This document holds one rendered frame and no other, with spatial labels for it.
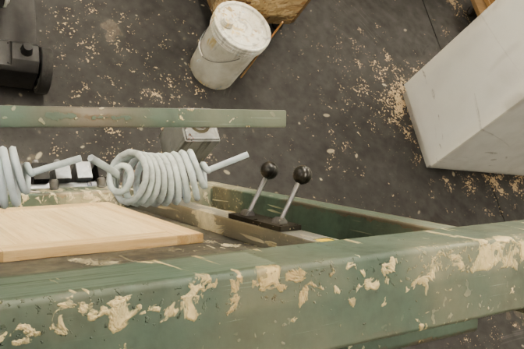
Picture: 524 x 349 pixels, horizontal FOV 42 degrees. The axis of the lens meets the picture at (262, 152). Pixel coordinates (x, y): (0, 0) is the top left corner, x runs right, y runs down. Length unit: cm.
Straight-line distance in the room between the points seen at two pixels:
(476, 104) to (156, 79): 165
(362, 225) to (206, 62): 202
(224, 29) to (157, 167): 247
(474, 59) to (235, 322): 320
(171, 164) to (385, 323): 30
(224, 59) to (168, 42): 39
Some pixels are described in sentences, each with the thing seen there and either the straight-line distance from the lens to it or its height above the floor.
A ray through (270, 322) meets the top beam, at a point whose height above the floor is 192.
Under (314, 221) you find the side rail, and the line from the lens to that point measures 158.
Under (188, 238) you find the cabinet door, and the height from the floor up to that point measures 137.
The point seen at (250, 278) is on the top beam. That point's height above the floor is 195.
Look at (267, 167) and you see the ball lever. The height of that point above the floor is 145.
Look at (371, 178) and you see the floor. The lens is 368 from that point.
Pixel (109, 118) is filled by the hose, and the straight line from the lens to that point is 69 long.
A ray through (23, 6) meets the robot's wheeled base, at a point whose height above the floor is 17.
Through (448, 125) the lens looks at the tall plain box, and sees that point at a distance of 385.
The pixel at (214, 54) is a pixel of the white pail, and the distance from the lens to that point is 327.
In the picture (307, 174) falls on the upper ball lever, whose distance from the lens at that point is 131.
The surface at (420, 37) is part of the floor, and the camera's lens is 467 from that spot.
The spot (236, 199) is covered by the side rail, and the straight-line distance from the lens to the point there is 188.
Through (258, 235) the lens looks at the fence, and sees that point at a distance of 133.
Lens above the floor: 252
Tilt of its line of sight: 48 degrees down
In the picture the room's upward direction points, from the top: 43 degrees clockwise
